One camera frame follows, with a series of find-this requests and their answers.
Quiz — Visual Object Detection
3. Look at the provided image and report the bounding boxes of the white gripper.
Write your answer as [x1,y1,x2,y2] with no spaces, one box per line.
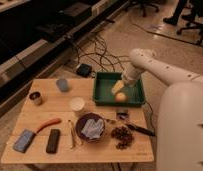
[111,62,143,94]

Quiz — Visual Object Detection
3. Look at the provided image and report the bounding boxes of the black eraser block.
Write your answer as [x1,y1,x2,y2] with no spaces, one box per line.
[46,129,60,154]

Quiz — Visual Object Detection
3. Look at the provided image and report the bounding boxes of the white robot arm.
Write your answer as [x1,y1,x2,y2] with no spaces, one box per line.
[113,49,203,171]

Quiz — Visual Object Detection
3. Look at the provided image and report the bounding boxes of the white paper cup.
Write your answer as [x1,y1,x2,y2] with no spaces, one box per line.
[69,97,85,117]

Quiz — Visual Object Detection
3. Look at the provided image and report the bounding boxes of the blue plastic cup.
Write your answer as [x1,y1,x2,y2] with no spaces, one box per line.
[56,78,68,92]

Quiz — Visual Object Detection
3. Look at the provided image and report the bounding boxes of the yellow round fruit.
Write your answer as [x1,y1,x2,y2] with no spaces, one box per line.
[115,92,127,102]

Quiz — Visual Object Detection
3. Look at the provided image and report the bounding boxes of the green plastic tray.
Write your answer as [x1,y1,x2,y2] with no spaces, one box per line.
[93,72,145,107]

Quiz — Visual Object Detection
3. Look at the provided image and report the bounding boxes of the small dark clip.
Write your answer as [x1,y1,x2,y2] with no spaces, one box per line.
[116,109,129,120]

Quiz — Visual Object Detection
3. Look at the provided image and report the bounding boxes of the black power adapter box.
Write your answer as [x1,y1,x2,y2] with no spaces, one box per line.
[76,63,92,77]

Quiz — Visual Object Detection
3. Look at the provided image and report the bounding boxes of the brown grape cluster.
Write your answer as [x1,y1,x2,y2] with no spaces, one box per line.
[111,126,134,150]

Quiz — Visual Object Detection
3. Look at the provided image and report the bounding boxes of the blue cloth in bowl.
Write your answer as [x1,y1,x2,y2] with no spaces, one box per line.
[81,119,104,140]

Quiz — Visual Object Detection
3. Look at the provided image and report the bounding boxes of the black marker pen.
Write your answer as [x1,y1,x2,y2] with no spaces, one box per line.
[125,124,155,137]

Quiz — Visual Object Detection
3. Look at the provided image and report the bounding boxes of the dark bowl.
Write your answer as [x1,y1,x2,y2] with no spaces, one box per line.
[75,113,105,142]

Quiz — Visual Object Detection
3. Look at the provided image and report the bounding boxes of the wooden table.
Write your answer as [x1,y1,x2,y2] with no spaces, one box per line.
[1,79,154,164]

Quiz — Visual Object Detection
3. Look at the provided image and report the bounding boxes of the wooden chopsticks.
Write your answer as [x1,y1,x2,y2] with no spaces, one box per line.
[68,120,76,149]

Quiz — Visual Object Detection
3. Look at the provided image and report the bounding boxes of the office chair base centre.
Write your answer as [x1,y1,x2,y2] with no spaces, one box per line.
[124,0,159,17]

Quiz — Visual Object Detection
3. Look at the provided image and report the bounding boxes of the office chair base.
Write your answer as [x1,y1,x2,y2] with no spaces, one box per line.
[124,0,159,17]
[176,0,203,45]

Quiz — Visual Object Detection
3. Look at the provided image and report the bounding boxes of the small metal can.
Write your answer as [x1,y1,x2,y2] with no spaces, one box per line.
[29,91,42,106]

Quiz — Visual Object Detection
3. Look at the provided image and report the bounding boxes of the black box on shelf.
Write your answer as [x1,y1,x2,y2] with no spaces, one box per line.
[59,2,92,25]

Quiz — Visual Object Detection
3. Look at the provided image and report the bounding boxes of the person's legs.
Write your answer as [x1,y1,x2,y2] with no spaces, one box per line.
[163,0,196,26]

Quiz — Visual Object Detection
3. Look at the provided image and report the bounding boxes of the office chair base right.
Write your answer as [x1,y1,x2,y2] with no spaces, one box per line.
[176,0,203,45]

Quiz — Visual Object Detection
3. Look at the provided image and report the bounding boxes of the black floor cables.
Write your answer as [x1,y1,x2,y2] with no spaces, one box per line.
[63,31,133,76]

